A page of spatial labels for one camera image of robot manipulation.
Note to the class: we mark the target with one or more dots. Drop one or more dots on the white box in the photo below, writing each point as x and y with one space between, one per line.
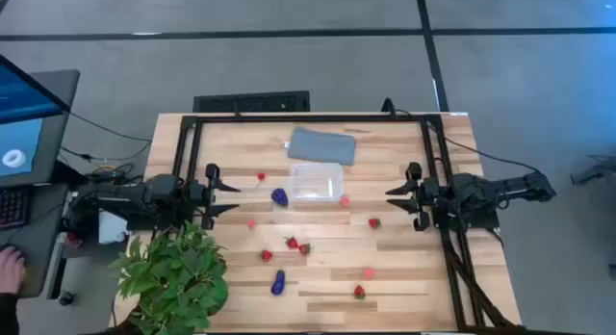
110 229

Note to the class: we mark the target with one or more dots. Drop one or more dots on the purple toy grape bunch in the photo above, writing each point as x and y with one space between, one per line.
279 197

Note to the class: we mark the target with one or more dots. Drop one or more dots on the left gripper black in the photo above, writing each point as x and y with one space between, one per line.
197 198

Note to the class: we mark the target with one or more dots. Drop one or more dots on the green leafy potted plant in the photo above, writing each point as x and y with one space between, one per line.
178 277

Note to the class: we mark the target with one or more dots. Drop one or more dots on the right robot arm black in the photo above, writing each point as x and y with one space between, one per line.
481 190

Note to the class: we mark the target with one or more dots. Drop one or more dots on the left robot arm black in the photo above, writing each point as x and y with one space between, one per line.
144 195

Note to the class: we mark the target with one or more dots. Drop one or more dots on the clear plastic tupperware container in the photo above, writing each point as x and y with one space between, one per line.
315 181

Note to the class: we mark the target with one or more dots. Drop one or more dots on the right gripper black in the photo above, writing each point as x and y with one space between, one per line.
429 195

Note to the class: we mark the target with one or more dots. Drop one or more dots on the computer monitor blue screen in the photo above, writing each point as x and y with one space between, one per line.
19 133

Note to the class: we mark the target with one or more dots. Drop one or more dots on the red can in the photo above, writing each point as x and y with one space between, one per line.
73 239

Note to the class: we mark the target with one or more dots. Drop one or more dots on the person's forearm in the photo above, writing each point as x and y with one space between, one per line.
7 316

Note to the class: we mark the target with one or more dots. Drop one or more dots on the purple toy eggplant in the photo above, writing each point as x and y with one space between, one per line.
278 284

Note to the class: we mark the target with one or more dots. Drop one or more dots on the black chair base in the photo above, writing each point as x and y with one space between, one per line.
597 171

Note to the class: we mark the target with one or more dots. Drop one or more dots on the grey folded cloth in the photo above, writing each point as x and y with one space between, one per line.
322 145

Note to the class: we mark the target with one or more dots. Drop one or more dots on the grey desk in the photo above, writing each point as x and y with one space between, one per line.
38 229

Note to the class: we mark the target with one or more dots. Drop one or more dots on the red toy strawberry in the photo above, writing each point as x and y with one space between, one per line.
292 243
304 249
374 224
266 256
359 292

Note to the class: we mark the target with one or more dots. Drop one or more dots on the pink ball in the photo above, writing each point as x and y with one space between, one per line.
251 223
368 273
344 201

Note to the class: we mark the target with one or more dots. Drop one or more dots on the black keyboard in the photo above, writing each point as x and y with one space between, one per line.
12 207

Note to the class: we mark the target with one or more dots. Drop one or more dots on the person's hand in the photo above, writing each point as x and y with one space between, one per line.
10 272

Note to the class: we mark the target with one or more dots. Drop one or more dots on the black round knob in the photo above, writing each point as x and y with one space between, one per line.
66 298

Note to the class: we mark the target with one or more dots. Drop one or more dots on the black aluminium table frame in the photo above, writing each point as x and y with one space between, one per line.
308 118

